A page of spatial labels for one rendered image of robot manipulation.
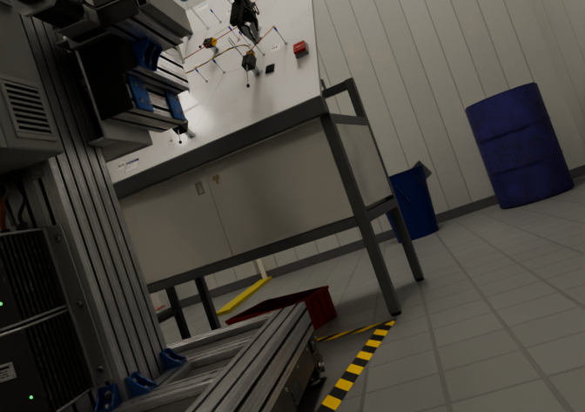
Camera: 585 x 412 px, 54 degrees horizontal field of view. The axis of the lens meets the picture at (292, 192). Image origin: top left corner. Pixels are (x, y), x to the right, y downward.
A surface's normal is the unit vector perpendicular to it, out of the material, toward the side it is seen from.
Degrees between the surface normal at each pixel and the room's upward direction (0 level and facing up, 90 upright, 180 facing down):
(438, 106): 90
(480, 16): 90
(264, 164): 90
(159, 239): 90
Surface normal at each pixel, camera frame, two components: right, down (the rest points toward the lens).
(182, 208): -0.36, 0.09
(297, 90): -0.49, -0.51
